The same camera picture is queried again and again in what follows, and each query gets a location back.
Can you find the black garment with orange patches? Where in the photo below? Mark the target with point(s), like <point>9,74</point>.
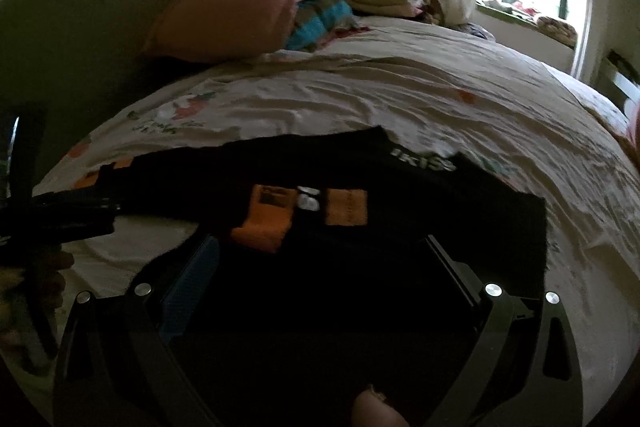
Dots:
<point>400,192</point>

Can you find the printed cream bed sheet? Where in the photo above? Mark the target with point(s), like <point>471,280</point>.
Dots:
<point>350,92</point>

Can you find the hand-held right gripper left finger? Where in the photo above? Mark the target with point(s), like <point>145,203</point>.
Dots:
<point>192,292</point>

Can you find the pink pillow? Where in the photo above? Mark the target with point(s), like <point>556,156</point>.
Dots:
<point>235,2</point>

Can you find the clothes heap on window sill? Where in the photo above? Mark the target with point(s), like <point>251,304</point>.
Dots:
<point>550,26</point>

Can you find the person's left hand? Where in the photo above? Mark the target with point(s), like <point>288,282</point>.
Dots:
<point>59,263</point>

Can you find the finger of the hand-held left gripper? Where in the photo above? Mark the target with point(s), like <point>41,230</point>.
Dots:
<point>55,229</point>
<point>75,203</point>

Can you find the person's right hand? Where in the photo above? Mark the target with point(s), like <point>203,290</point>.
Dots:
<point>377,409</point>

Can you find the grey-green padded headboard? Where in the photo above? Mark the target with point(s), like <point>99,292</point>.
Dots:
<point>90,22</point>

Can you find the blue brown striped blanket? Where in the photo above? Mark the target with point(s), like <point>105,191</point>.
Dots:
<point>320,14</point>

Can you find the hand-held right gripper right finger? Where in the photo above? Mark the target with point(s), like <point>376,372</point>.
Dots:
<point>462,279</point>

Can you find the white slatted frame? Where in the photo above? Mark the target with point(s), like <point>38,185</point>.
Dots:
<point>620,79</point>

